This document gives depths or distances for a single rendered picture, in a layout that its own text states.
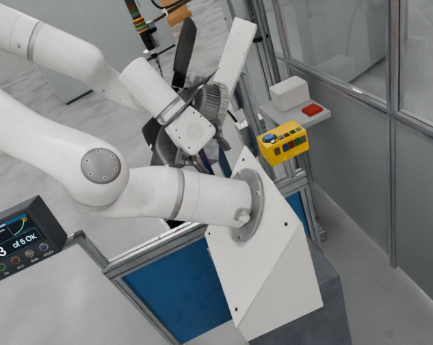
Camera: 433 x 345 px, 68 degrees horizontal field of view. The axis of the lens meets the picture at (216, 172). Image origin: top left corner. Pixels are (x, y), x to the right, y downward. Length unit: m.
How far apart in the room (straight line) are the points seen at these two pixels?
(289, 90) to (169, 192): 1.17
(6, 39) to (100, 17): 6.07
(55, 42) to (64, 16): 5.95
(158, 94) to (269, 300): 0.54
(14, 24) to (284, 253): 0.72
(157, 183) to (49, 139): 0.22
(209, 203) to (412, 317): 1.42
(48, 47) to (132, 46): 6.26
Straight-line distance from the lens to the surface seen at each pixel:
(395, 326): 1.93
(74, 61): 0.81
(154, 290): 1.55
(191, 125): 0.82
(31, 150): 0.69
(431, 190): 1.43
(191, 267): 1.49
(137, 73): 0.81
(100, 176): 0.62
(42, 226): 1.20
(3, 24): 0.84
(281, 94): 1.73
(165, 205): 0.70
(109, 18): 6.93
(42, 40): 0.82
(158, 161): 1.42
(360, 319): 1.93
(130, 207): 0.75
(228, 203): 0.75
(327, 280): 0.95
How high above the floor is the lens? 1.74
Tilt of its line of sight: 36 degrees down
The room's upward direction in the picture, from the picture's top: 23 degrees counter-clockwise
